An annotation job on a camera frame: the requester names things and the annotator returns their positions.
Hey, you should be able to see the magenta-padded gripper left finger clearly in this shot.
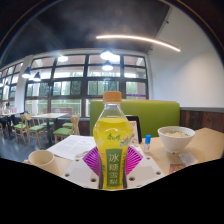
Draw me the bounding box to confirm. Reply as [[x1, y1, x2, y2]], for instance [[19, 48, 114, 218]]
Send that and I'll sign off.
[[61, 145, 102, 189]]

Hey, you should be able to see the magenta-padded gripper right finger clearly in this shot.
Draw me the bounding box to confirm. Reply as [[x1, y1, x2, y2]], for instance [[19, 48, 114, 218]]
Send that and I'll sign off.
[[124, 145, 165, 188]]

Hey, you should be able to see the yellow drink bottle green label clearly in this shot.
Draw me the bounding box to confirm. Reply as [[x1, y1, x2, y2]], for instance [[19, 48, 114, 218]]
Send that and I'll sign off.
[[92, 90, 134, 191]]

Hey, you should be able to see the small blue-capped white bottle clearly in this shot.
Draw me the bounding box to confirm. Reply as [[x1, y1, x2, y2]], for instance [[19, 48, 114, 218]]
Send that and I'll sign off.
[[143, 134, 152, 154]]

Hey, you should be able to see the white printed paper sheet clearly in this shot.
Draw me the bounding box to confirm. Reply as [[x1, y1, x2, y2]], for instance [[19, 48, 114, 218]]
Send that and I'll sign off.
[[46, 134, 98, 162]]

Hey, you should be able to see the brown paper sachet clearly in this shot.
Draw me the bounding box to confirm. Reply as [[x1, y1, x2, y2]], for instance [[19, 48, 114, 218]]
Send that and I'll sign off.
[[169, 163, 186, 175]]

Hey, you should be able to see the white ribbed mug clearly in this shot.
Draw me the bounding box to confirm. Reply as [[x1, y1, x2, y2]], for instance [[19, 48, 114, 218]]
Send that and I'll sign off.
[[27, 149, 61, 176]]

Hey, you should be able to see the white bowl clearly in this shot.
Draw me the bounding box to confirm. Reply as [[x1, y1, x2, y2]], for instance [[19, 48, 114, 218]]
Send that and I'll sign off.
[[157, 125, 197, 155]]

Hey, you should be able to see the black-framed tablet with pictures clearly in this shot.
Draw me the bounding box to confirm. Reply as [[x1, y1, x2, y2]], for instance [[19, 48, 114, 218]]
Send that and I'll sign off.
[[125, 114, 143, 145]]

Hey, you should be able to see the green upholstered bench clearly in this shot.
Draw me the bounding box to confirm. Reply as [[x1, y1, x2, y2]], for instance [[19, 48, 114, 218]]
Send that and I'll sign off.
[[89, 99, 181, 138]]

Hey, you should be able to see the group of green-seated wooden chairs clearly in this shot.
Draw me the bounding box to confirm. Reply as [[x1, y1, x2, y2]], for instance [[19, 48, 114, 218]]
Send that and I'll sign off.
[[0, 112, 82, 150]]

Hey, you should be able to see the wooden dining table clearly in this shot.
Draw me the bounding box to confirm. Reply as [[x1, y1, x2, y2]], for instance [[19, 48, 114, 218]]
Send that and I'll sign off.
[[30, 112, 69, 145]]

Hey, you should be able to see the person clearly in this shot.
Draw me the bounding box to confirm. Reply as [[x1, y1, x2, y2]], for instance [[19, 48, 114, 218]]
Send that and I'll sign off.
[[1, 101, 13, 117]]

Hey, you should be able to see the group of pendant lamps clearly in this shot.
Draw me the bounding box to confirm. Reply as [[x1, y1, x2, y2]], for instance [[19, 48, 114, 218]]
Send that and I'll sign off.
[[0, 49, 121, 88]]

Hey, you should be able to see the curved ceiling light strip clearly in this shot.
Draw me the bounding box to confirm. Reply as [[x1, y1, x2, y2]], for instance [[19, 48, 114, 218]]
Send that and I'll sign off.
[[95, 34, 182, 53]]

